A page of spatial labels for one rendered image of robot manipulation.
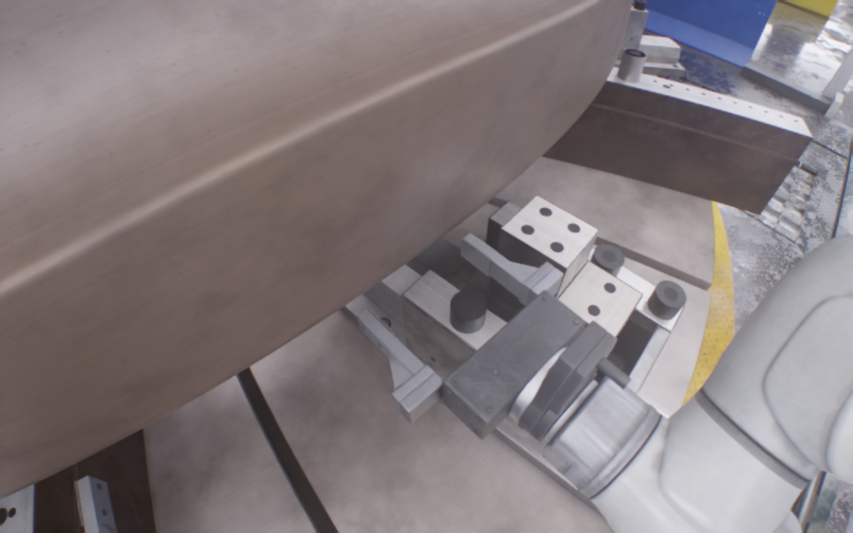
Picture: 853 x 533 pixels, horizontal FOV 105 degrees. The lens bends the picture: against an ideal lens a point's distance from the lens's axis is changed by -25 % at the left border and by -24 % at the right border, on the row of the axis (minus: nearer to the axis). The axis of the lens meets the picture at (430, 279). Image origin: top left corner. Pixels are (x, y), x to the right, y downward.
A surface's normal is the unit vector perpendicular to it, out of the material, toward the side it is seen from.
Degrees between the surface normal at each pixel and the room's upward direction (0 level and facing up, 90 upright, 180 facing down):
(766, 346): 63
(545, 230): 0
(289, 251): 90
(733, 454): 45
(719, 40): 37
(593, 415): 19
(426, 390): 0
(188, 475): 0
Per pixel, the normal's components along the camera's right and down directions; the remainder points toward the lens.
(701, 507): -0.48, -0.14
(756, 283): -0.01, -0.61
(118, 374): 0.57, 0.65
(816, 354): -0.86, -0.41
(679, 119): -0.33, 0.75
